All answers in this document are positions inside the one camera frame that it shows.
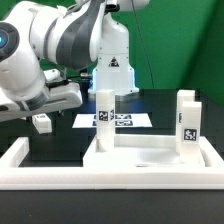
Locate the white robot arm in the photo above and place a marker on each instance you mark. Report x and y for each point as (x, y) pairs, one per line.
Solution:
(36, 40)

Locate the white U-shaped fence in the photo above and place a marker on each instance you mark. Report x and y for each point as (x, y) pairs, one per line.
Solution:
(14, 177)

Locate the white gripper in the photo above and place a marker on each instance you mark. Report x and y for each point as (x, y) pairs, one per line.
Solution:
(61, 98)

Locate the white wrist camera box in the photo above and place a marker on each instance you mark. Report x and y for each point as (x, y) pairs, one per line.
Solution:
(53, 75)

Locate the AprilTag marker sheet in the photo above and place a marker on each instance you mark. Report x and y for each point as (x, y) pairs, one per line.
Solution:
(121, 120)

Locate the white desk tabletop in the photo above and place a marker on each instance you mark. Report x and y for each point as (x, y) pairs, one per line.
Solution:
(134, 150)

